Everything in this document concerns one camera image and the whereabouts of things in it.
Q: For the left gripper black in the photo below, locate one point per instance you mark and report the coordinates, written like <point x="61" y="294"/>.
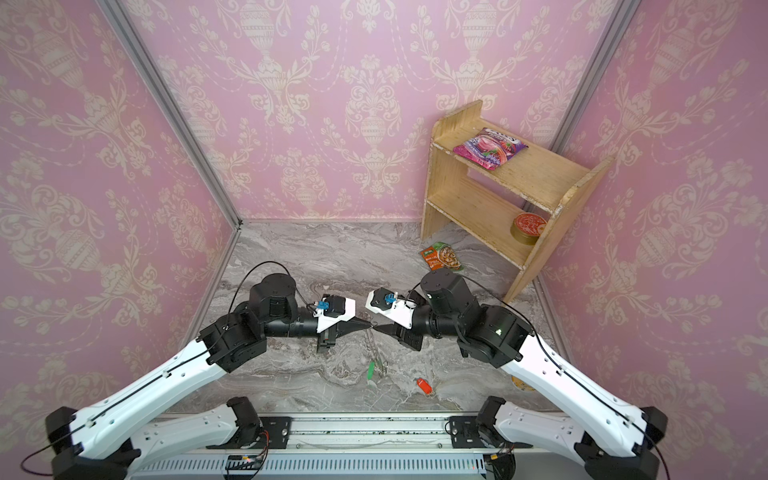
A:
<point x="328" y="337"/>

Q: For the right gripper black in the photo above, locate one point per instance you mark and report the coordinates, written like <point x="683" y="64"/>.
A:
<point x="411" y="333"/>

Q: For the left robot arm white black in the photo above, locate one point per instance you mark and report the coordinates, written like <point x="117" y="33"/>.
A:
<point x="118" y="435"/>

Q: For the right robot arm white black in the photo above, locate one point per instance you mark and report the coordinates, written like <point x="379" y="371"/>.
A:
<point x="606" y="435"/>

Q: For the red key tag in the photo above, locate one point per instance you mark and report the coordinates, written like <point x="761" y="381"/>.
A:
<point x="424" y="386"/>

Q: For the green orange snack packet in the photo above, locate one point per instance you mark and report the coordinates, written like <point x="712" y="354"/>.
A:
<point x="441" y="255"/>

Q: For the red round tin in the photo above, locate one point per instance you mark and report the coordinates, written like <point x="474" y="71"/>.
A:
<point x="527" y="228"/>

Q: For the wooden shelf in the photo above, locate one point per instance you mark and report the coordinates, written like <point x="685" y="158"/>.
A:
<point x="484" y="203"/>

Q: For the pink snack bag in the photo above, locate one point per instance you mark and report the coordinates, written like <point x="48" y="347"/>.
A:
<point x="490" y="148"/>

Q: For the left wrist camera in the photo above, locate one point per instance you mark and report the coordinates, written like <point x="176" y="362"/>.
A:
<point x="331" y="310"/>

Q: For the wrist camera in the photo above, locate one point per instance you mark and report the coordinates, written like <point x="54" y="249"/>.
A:
<point x="395" y="307"/>
<point x="331" y="310"/>

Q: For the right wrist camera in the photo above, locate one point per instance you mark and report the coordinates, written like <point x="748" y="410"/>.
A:
<point x="395" y="307"/>

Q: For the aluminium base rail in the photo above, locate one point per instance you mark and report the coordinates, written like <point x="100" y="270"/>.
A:
<point x="426" y="445"/>

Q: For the aluminium corner post left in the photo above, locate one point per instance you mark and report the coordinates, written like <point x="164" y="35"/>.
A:
<point x="118" y="18"/>

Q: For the aluminium corner post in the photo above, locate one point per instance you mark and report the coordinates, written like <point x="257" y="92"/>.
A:
<point x="617" y="25"/>
<point x="118" y="18"/>

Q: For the aluminium corner post right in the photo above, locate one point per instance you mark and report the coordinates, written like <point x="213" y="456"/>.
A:
<point x="617" y="25"/>

